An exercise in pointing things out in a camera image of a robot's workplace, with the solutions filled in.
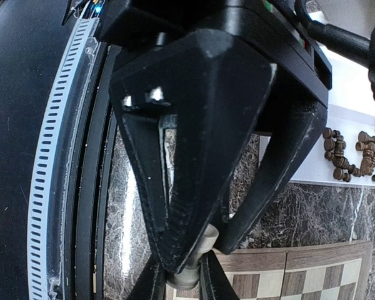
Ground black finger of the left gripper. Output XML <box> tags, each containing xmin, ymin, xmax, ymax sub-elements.
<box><xmin>109</xmin><ymin>29</ymin><xmax>276</xmax><ymax>272</ymax></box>
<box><xmin>216</xmin><ymin>106</ymin><xmax>328</xmax><ymax>254</ymax></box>

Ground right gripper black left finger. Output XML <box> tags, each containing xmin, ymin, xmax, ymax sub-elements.
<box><xmin>127</xmin><ymin>259</ymin><xmax>166</xmax><ymax>300</ymax></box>

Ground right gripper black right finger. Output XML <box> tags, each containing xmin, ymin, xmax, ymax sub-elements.
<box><xmin>199</xmin><ymin>252</ymin><xmax>238</xmax><ymax>300</ymax></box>

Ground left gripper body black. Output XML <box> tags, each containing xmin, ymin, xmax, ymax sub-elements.
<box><xmin>98</xmin><ymin>1</ymin><xmax>331</xmax><ymax>131</ymax></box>

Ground white rook among dark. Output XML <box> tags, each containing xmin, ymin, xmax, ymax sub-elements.
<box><xmin>166</xmin><ymin>224</ymin><xmax>219</xmax><ymax>291</ymax></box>

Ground white plastic divided tray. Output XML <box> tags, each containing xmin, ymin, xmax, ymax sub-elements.
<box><xmin>257</xmin><ymin>43</ymin><xmax>375</xmax><ymax>188</ymax></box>

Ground wooden chess board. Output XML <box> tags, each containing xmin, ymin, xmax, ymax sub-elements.
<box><xmin>165</xmin><ymin>239</ymin><xmax>374</xmax><ymax>300</ymax></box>

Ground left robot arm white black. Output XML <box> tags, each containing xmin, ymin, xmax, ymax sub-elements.
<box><xmin>97</xmin><ymin>1</ymin><xmax>375</xmax><ymax>273</ymax></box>

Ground dark chess pieces pile lower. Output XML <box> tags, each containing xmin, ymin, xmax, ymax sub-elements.
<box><xmin>322</xmin><ymin>127</ymin><xmax>375</xmax><ymax>183</ymax></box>

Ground white slotted cable duct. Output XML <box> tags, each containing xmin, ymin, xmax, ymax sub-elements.
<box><xmin>27</xmin><ymin>17</ymin><xmax>99</xmax><ymax>299</ymax></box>

